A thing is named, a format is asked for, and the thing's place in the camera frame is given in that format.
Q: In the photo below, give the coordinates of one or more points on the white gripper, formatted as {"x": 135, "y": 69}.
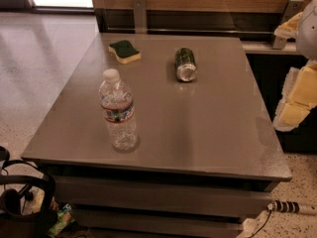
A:
{"x": 307, "y": 34}

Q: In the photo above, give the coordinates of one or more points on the green soda can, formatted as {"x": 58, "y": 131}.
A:
{"x": 185, "y": 65}

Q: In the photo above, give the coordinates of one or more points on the grey table with drawers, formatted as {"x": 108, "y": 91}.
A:
{"x": 207, "y": 156}

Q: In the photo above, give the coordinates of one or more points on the green and yellow sponge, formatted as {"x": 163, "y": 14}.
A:
{"x": 124, "y": 52}

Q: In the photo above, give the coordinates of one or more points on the clear plastic water bottle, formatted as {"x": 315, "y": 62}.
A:
{"x": 116, "y": 99}

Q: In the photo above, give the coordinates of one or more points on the green snack packet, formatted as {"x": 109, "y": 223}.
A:
{"x": 64, "y": 219}

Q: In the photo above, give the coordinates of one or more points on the black bag with headphones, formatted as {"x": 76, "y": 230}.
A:
{"x": 13, "y": 223}

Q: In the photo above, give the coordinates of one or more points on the right metal wall bracket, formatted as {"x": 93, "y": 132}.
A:
{"x": 288, "y": 24}

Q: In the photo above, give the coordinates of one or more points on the metal wall bracket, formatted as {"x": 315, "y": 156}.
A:
{"x": 288, "y": 24}
{"x": 140, "y": 16}

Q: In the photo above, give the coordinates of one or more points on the wooden wall bench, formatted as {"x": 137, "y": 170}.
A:
{"x": 252, "y": 21}

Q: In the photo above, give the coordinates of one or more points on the striped power strip with cable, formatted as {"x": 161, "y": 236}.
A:
{"x": 286, "y": 207}

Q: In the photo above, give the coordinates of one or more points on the left metal wall bracket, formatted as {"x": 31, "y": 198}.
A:
{"x": 140, "y": 16}

